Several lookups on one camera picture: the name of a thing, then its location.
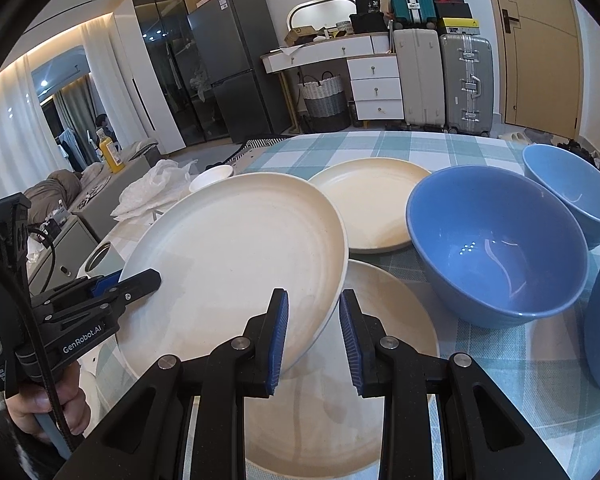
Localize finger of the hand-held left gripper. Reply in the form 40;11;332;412
105;268;162;311
87;271;126;297

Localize white cylinder canister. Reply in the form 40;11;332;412
77;241;124;282

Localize white curtain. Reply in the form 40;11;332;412
77;25;153;142

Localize patterned floor rug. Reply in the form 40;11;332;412
229;137;292;162

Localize pile of floor shoes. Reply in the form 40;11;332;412
559;137;600;177

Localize grey refrigerator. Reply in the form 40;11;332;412
187;0;293;145

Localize grey metal cabinet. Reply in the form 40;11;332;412
25;220;102;302

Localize grey white woven basket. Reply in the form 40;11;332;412
299;74;350;133

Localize arched table mirror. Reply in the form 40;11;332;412
286;0;361;32

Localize tan wooden door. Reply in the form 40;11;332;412
485;0;581;131

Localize grey blanket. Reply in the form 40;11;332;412
22;170;87;211

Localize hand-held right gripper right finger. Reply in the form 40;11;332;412
339;288;571;480

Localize plain black bag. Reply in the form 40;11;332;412
350;12;388;36

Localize black glass cabinet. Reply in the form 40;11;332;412
130;0;231;147

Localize beige suitcase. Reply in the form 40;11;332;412
392;27;443;128

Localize hanging blue clothes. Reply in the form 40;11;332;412
56;127;84;171

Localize small white dish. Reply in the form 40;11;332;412
188;164;234;194

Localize green checked tablecloth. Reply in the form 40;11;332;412
97;131;600;480

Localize plain black shoe box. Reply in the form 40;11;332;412
434;2;473;21

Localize orange juice bottle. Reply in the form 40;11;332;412
96;128;126;172

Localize grey side table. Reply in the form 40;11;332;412
75;145;162;241

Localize white dressing table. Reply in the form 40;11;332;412
260;32;405;127

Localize silver suitcase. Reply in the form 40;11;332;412
439;34;495;137

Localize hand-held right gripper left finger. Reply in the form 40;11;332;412
55;287;291;480

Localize yellow black shoe box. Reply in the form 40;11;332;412
442;17;481;36

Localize white plastic bag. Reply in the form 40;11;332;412
112;159;199;221

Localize person's left hand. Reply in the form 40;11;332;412
7;360;92;443

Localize white paper sheet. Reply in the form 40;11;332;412
267;42;307;59

